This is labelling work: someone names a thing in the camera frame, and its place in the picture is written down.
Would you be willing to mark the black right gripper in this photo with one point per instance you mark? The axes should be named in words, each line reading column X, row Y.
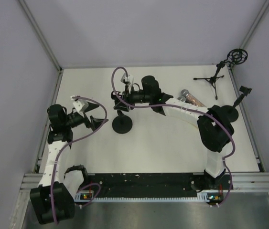
column 122, row 106

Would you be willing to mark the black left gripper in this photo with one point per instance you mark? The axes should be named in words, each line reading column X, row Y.
column 95, row 122

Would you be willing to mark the black round-base mic stand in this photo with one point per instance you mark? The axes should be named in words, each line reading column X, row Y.
column 122, row 123

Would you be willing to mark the grey microphone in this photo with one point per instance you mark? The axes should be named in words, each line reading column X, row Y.
column 182, row 99

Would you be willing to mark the glitter rhinestone microphone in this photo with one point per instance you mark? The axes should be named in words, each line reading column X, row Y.
column 190, row 98

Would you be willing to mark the black tripod shock-mount stand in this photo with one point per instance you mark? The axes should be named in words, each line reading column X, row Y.
column 234, row 57

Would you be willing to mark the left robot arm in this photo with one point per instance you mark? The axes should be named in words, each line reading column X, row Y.
column 53, row 200

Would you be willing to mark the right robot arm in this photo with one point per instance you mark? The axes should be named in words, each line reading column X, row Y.
column 214, row 127

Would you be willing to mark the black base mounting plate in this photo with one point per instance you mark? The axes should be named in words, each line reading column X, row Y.
column 157, row 185

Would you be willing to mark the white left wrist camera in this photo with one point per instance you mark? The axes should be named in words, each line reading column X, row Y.
column 80, row 105

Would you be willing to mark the aluminium frame rail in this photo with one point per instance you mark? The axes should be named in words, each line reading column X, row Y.
column 248, row 182

